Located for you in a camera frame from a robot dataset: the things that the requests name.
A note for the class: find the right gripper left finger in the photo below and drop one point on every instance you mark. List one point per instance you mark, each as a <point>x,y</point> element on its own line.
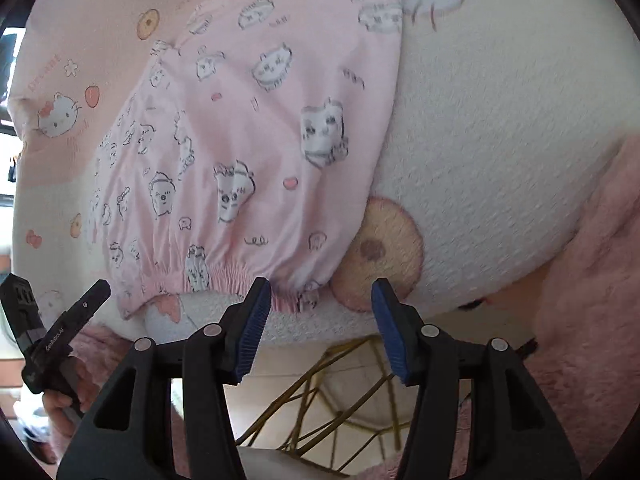
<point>127,432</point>

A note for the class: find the gold metal wire rack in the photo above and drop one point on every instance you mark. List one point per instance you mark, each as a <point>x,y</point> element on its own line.
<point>342,415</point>

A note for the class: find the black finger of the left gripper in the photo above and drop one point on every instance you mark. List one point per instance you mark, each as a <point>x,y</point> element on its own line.
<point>56,343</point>

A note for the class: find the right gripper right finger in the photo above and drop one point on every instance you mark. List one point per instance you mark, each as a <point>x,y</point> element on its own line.
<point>514,431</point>

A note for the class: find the person's left hand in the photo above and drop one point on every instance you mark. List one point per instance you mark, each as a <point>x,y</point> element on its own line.
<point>89,372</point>

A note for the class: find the pink cartoon print pajama garment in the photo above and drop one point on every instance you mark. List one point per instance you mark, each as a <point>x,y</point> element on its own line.
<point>247,150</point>

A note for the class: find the pink Hello Kitty bed sheet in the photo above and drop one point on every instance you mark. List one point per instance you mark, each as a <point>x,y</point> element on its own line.
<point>505,114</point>

